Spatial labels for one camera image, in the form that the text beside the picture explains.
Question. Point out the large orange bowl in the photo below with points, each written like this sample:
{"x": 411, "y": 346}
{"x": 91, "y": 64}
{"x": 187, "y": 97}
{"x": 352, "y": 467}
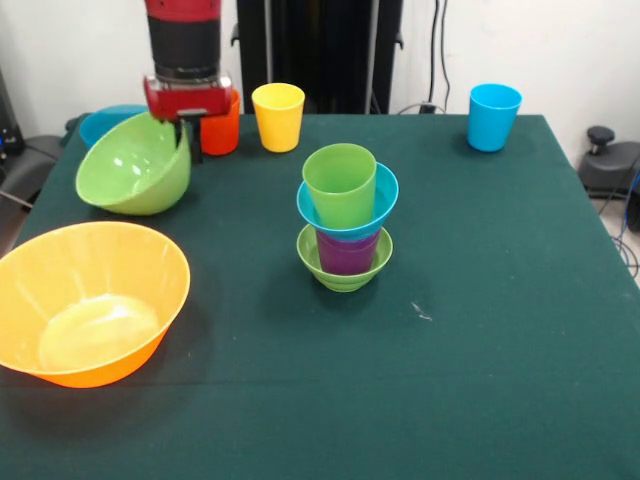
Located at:
{"x": 90, "y": 310}

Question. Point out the green cup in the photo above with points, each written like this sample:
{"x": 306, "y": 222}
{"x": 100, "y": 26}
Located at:
{"x": 342, "y": 195}

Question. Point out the purple cup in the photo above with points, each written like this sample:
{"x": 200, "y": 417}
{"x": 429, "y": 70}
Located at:
{"x": 347, "y": 257}

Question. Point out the small green bowl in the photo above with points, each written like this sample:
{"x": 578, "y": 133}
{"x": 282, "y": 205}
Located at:
{"x": 342, "y": 282}

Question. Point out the large blue bowl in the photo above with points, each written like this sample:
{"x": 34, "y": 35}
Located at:
{"x": 97, "y": 125}

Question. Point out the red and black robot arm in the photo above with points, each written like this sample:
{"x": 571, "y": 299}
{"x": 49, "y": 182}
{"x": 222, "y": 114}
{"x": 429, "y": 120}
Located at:
{"x": 184, "y": 40}

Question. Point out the yellow cup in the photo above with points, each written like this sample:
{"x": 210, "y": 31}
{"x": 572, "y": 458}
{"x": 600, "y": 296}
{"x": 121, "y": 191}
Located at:
{"x": 278, "y": 125}

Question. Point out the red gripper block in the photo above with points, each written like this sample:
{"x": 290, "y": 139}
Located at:
{"x": 190, "y": 102}

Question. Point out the large green bowl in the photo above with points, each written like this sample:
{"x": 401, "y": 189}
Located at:
{"x": 135, "y": 175}

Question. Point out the small cyan bowl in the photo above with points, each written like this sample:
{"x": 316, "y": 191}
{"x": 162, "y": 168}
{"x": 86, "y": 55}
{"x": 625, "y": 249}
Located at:
{"x": 387, "y": 200}

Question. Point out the blue cup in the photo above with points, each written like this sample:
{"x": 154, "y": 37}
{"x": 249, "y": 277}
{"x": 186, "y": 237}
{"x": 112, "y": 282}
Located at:
{"x": 494, "y": 120}

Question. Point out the red-orange cup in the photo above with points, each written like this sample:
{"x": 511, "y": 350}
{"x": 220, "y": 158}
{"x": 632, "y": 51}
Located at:
{"x": 222, "y": 132}

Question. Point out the grey base with black knob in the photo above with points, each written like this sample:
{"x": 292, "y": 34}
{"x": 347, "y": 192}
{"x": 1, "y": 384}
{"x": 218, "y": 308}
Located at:
{"x": 607, "y": 170}

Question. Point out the grey floor base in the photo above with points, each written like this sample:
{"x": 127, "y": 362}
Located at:
{"x": 30, "y": 165}

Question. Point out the black equipment box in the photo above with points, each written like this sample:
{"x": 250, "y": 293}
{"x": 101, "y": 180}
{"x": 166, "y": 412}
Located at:
{"x": 9, "y": 125}

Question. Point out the dark green tablecloth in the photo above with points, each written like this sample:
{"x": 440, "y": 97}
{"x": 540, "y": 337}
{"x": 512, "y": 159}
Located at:
{"x": 350, "y": 375}

